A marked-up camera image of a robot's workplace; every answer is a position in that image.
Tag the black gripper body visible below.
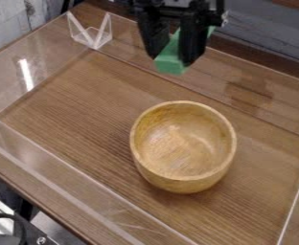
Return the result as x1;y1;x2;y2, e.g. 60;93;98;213
131;0;227;27

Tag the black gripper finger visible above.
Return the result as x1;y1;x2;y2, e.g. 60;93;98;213
179;11;209;67
135;8;170;59

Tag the green rectangular block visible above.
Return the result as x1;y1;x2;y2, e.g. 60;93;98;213
155;26;215;75

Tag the brown wooden bowl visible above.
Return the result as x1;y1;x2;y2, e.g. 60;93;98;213
130;100;238;194

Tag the clear acrylic corner bracket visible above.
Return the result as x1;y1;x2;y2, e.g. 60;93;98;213
67;11;112;50

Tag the clear acrylic tray wall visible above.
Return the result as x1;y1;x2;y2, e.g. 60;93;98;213
0;16;299;245

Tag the black cable lower left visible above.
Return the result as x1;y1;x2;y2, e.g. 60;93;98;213
0;212;29;245

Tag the black metal bracket with bolt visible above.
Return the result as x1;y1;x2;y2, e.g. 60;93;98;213
13;219;59;245

